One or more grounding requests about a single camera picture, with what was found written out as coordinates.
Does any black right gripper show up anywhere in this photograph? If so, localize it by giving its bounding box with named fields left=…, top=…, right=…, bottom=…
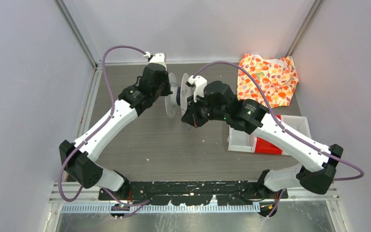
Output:
left=182, top=91, right=228, bottom=128

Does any white plastic spool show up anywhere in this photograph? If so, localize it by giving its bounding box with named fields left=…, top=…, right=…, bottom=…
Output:
left=165, top=72, right=193, bottom=118

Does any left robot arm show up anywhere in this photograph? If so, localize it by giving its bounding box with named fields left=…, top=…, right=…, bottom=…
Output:
left=59, top=63, right=171, bottom=200

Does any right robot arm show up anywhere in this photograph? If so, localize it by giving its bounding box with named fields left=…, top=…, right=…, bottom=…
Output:
left=181, top=77, right=343, bottom=199

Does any white plastic bin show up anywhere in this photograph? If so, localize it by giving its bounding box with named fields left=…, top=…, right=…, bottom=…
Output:
left=227, top=126, right=257, bottom=153

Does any red plastic bin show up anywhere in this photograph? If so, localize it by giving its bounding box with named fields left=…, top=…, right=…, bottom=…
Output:
left=254, top=115, right=284, bottom=156

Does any orange floral cloth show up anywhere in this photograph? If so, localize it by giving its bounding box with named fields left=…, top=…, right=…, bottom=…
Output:
left=237, top=53, right=299, bottom=108

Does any white bin on right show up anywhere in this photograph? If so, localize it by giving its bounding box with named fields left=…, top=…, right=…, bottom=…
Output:
left=280, top=115, right=311, bottom=138

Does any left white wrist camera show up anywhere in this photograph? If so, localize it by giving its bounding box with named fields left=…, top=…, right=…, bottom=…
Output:
left=143, top=52, right=167, bottom=70

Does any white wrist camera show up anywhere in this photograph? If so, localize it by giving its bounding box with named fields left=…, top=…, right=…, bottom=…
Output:
left=143, top=52, right=167, bottom=70
left=186, top=75, right=207, bottom=102

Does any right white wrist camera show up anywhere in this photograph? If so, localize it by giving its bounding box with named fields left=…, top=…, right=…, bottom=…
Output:
left=186, top=75, right=207, bottom=102

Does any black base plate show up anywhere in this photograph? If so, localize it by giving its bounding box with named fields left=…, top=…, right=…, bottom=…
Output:
left=112, top=180, right=281, bottom=206

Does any white slotted cable duct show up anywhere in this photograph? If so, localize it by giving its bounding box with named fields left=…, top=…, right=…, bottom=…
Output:
left=61, top=202, right=260, bottom=214

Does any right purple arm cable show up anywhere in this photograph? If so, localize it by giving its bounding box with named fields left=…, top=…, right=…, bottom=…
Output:
left=192, top=61, right=365, bottom=219

